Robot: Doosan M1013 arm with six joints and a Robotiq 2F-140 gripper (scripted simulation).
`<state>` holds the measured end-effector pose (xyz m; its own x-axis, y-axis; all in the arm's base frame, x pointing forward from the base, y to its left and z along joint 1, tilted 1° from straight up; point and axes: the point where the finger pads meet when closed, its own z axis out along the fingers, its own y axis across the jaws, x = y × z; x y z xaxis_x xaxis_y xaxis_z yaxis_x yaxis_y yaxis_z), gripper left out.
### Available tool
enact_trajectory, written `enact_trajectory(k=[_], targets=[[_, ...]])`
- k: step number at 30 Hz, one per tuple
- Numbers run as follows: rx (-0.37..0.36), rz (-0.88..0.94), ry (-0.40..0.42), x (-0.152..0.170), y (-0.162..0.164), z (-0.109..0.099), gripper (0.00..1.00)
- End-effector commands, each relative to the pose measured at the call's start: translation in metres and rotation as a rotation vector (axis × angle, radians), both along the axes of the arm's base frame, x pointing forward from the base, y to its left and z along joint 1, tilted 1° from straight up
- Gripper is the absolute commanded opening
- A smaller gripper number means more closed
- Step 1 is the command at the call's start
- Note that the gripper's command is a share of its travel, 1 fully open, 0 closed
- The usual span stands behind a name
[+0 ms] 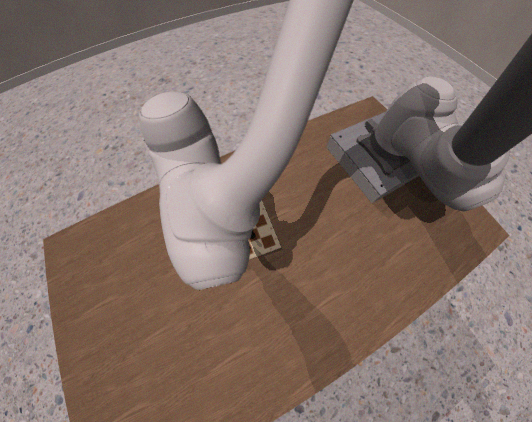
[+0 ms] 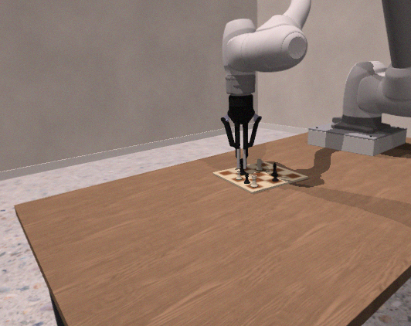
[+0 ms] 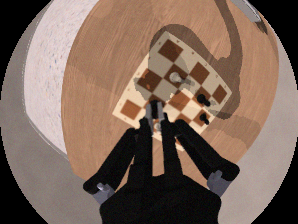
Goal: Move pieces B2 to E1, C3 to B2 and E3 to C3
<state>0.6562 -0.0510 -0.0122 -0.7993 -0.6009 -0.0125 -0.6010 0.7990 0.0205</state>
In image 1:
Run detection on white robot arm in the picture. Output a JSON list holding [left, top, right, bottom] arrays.
[[139, 0, 532, 290]]

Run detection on checkered chessboard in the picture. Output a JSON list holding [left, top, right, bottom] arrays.
[[249, 200, 281, 260]]

